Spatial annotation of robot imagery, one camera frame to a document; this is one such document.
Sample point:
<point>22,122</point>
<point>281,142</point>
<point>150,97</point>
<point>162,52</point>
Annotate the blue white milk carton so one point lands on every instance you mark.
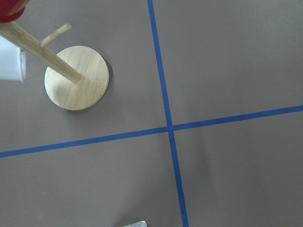
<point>141,223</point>

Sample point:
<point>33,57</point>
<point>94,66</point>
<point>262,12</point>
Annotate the red plastic cup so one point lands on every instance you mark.
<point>10,10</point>

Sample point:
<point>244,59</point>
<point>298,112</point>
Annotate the white plastic cup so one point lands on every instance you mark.
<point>12,61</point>

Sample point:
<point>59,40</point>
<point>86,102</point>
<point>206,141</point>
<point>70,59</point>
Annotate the wooden mug tree stand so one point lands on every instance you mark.
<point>75,79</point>

